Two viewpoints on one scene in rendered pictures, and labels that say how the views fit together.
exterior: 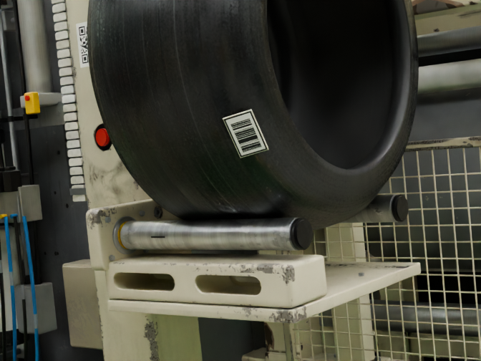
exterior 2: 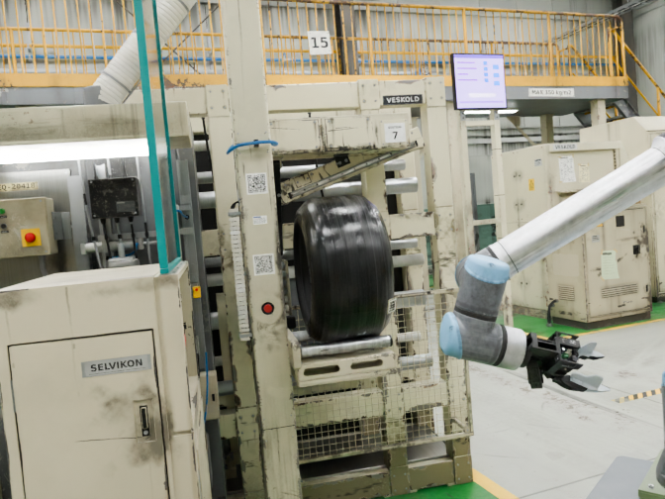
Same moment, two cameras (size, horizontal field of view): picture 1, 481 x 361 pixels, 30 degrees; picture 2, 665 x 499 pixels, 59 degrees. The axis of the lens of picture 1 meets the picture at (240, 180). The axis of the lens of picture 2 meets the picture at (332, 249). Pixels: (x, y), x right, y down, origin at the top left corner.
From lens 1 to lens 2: 1.70 m
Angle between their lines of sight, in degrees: 50
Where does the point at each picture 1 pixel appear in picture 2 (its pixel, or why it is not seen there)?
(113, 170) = (273, 323)
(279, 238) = (386, 343)
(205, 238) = (350, 348)
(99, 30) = (335, 266)
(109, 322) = (266, 397)
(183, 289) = (344, 369)
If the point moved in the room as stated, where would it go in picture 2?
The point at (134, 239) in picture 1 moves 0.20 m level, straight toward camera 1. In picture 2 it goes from (310, 352) to (358, 356)
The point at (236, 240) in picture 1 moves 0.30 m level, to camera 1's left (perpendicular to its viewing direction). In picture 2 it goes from (365, 346) to (310, 366)
